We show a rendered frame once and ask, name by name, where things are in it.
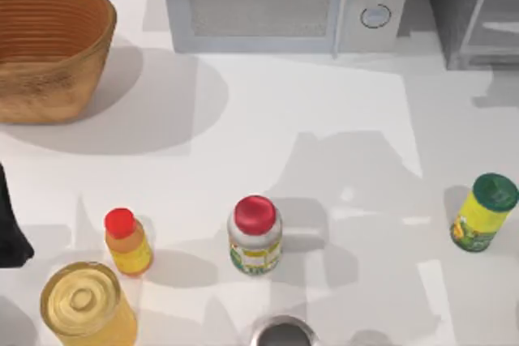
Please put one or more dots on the white bottle red cap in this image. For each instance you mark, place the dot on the white bottle red cap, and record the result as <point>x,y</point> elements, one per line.
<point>254,236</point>

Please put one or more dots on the pale microwave oven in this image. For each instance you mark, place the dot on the pale microwave oven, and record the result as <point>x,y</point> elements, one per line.
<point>259,5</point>

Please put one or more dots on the small orange bottle red cap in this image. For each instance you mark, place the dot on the small orange bottle red cap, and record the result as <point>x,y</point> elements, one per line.
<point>127,246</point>

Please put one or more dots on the microwave knob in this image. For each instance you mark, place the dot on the microwave knob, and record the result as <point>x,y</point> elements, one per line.
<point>376,16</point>

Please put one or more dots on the silver metal cup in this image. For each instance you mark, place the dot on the silver metal cup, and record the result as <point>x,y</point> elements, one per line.
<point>284,331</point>

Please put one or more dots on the yellow tin can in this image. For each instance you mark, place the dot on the yellow tin can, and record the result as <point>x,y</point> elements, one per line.
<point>87,305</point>

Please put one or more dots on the yellow can green lid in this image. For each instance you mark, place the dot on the yellow can green lid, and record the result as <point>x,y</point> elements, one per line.
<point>482,216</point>

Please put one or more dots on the brown woven basket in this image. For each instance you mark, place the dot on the brown woven basket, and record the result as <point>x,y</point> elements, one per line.
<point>48,54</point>

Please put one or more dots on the grey cabinet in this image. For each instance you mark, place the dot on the grey cabinet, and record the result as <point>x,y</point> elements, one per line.
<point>466,14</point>

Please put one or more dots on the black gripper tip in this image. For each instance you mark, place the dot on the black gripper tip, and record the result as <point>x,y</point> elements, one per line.
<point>10,228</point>

